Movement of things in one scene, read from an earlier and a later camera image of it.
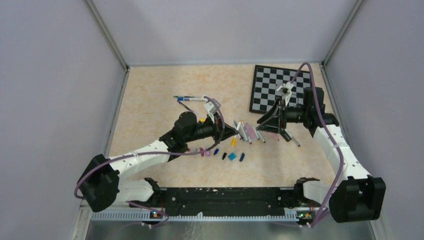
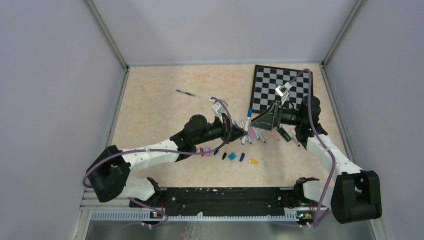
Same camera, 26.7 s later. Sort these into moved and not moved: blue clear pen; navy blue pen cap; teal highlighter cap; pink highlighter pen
Moved: blue clear pen
Not moved: pink highlighter pen; navy blue pen cap; teal highlighter cap
